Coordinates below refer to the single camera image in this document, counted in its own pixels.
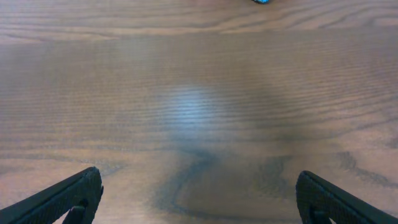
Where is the blue cloth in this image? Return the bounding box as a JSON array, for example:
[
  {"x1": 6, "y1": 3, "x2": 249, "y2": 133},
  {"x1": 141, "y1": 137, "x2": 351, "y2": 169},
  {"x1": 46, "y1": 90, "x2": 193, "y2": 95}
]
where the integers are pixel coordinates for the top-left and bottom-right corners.
[{"x1": 252, "y1": 0, "x2": 270, "y2": 4}]

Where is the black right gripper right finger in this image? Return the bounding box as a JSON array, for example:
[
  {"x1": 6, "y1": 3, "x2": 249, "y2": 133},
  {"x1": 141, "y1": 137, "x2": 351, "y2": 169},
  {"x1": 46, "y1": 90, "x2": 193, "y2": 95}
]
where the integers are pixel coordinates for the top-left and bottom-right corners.
[{"x1": 295, "y1": 170, "x2": 397, "y2": 224}]

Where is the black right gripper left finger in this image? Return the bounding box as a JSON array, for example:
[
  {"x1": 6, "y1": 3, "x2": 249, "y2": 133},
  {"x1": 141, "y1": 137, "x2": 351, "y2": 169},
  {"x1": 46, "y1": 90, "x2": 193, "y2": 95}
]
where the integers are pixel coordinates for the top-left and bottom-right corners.
[{"x1": 1, "y1": 167, "x2": 104, "y2": 224}]

